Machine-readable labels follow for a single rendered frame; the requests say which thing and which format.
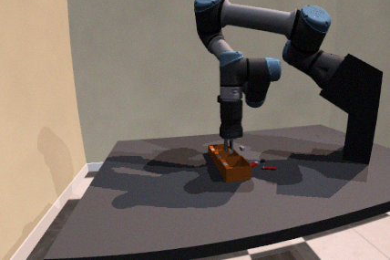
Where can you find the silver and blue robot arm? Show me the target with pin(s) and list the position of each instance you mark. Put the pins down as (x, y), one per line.
(305, 29)

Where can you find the red usb stick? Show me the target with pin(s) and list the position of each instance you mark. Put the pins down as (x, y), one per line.
(253, 164)

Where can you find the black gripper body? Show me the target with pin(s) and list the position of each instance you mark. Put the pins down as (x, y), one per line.
(231, 112)

